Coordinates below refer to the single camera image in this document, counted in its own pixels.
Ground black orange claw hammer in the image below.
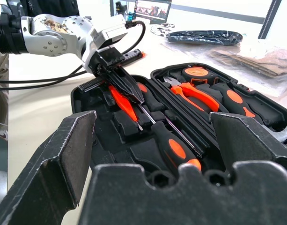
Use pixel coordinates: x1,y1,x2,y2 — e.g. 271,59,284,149
213,83,287,143

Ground black orange tape measure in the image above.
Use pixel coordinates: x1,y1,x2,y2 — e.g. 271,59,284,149
182,66,216,86

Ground person in beige trousers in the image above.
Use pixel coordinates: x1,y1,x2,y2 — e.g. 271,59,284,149
0,53,9,142

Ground orange handled pliers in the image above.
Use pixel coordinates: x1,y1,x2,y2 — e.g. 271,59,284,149
163,75,221,113

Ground slim orange screwdriver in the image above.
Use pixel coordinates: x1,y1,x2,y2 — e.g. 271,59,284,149
109,85,144,131

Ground black plastic tool case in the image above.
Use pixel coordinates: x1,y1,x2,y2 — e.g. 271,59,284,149
70,62,287,180

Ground open laptop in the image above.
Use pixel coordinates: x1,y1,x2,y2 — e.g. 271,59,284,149
135,0,172,25

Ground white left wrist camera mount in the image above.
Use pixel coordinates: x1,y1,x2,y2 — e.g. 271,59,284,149
82,14,129,72

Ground black orange handle screwdriver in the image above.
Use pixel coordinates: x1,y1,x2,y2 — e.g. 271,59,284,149
135,82,203,157
139,104,203,173

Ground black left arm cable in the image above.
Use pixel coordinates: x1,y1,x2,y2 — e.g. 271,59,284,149
0,20,147,91

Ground small black device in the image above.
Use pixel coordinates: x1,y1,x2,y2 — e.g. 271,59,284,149
115,1,128,17

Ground dark fabric in plastic bag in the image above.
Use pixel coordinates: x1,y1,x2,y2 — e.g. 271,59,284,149
166,30,243,46

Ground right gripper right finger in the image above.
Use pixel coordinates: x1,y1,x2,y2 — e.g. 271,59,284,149
208,111,287,177

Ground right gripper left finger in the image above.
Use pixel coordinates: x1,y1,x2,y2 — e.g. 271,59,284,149
0,110,97,225

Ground black robot torso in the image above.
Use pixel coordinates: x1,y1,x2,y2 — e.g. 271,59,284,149
6,0,80,17

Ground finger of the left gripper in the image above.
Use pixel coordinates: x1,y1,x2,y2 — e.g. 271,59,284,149
102,67,141,104
115,67,144,104

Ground brown fibre pads in bag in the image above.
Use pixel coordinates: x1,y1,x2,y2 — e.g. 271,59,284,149
207,47,287,80

